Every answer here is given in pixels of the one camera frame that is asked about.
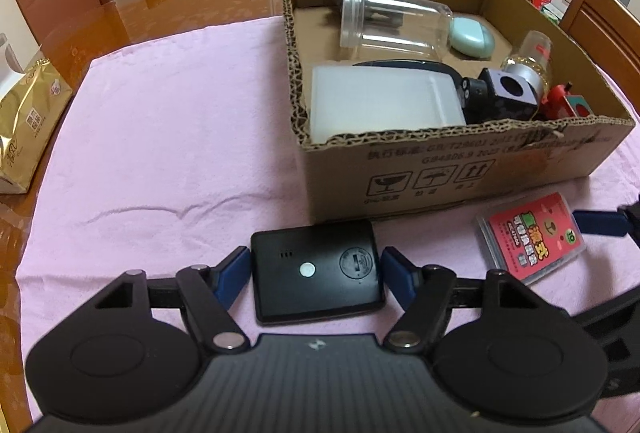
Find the gold tissue box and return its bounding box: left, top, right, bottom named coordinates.
left=0, top=33, right=75, bottom=194

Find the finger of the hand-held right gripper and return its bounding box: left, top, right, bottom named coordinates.
left=572, top=200, right=640, bottom=246
left=575, top=285, right=640, bottom=339

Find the clear plastic jar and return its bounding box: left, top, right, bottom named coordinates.
left=340, top=0, right=455, bottom=62

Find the pink table cloth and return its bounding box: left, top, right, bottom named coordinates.
left=15, top=15, right=640, bottom=424

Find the small clear silver-capped bottle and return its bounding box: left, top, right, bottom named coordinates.
left=500, top=30, right=553, bottom=106

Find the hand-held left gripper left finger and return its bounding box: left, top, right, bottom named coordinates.
left=92, top=245, right=251, bottom=354

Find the cardboard box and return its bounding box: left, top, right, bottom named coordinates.
left=280, top=0, right=637, bottom=225

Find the wooden slat-back chair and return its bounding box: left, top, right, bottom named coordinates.
left=559, top=0, right=640, bottom=58

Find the red card pack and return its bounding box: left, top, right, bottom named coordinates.
left=475, top=192, right=587, bottom=286

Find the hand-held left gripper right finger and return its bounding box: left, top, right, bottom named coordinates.
left=381, top=247, right=546, bottom=354

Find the black device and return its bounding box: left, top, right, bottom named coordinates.
left=250, top=219, right=387, bottom=326

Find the light blue oval case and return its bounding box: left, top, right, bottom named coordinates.
left=447, top=15, right=497, bottom=60

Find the small red toy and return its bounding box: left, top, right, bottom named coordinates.
left=537, top=80, right=591, bottom=120

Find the white plastic container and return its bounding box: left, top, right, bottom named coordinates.
left=310, top=65, right=468, bottom=144

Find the black block with hole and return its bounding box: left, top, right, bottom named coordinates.
left=460, top=68, right=541, bottom=124

